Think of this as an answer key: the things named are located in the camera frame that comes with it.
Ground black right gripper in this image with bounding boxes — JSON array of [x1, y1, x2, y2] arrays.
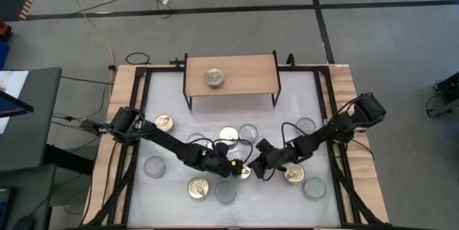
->
[[247, 147, 293, 180]]

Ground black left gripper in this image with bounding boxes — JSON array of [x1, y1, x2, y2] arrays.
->
[[209, 153, 248, 180]]

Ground wooden shelf black metal legs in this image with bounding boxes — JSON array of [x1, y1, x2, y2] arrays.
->
[[181, 50, 283, 111]]

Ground dark grey desk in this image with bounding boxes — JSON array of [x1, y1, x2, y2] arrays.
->
[[0, 163, 58, 230]]

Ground black floor device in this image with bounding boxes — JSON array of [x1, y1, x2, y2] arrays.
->
[[425, 72, 459, 118]]

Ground black computer mouse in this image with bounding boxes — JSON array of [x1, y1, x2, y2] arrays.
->
[[12, 215, 37, 230]]

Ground dark monitor blue screen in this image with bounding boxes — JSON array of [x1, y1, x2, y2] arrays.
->
[[0, 90, 35, 118]]

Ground white paper sheet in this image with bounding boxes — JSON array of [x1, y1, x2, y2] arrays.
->
[[0, 70, 29, 134]]

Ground blue object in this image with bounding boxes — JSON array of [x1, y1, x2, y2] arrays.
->
[[0, 39, 10, 70]]

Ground red object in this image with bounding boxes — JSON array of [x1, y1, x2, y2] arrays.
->
[[0, 20, 11, 41]]

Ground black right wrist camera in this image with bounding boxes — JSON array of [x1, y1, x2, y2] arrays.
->
[[255, 138, 275, 154]]

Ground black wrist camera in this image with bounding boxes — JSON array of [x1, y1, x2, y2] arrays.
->
[[214, 142, 231, 156], [255, 138, 275, 154]]

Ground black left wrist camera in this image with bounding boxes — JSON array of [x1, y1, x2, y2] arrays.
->
[[214, 142, 231, 156]]

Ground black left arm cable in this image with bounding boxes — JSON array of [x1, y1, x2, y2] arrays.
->
[[186, 137, 254, 163]]

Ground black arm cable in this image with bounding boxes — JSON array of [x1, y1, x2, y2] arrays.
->
[[186, 137, 254, 163], [263, 121, 318, 181]]

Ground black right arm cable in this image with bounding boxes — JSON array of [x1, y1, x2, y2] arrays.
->
[[263, 121, 318, 181]]

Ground black metal table frame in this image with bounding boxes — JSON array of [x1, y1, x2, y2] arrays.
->
[[80, 52, 392, 230]]

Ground coiled black cable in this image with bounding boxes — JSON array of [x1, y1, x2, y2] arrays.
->
[[124, 51, 152, 66]]

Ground yellow cable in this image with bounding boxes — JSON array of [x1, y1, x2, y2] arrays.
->
[[55, 0, 115, 70]]

